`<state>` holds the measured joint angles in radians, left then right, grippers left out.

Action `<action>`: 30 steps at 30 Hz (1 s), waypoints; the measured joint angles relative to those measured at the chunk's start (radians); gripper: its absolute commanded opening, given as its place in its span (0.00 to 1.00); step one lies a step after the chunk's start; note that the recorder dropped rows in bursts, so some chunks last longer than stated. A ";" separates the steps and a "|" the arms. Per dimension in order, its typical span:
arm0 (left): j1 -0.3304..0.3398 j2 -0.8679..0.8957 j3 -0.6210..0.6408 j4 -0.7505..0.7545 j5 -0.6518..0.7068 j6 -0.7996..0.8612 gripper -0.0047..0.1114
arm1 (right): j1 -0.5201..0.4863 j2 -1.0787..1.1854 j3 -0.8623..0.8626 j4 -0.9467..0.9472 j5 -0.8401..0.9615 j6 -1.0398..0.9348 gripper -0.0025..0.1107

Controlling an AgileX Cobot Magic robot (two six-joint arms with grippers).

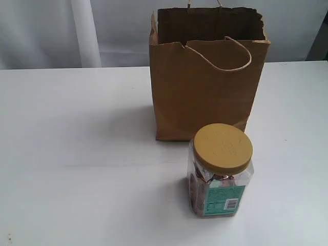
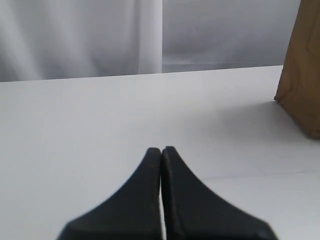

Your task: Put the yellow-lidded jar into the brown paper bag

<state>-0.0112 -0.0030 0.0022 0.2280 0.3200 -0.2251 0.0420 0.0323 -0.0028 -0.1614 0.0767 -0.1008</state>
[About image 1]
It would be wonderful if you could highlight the brown paper bag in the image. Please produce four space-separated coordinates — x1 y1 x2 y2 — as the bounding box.
149 7 270 141

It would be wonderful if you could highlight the plastic jar with yellow lid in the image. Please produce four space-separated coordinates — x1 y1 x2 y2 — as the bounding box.
187 124 254 217

